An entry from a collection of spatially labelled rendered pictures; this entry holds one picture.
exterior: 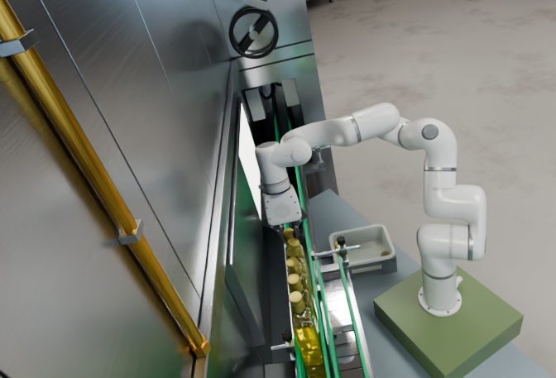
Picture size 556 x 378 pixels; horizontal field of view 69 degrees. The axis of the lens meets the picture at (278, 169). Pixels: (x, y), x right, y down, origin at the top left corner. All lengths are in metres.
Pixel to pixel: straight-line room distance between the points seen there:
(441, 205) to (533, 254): 1.62
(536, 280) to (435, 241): 1.49
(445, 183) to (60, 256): 0.95
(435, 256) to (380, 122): 0.40
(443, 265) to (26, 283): 1.04
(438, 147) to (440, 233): 0.23
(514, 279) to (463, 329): 1.26
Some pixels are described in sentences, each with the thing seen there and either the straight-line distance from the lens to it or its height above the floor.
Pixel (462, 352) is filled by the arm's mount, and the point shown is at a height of 0.84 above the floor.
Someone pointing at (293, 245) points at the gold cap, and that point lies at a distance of 1.15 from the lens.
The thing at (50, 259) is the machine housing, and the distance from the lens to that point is 0.44.
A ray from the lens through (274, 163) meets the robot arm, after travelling 1.08.
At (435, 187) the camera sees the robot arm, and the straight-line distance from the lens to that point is 1.17.
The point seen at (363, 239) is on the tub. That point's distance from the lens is 1.67.
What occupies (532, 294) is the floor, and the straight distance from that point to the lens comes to 2.57.
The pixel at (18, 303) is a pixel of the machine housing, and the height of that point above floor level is 1.77.
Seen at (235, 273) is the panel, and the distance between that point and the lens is 0.98.
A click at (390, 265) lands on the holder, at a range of 1.57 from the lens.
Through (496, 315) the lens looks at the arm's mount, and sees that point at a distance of 1.41.
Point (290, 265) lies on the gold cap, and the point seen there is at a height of 1.16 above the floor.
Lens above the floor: 2.00
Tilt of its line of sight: 35 degrees down
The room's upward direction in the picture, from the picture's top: 15 degrees counter-clockwise
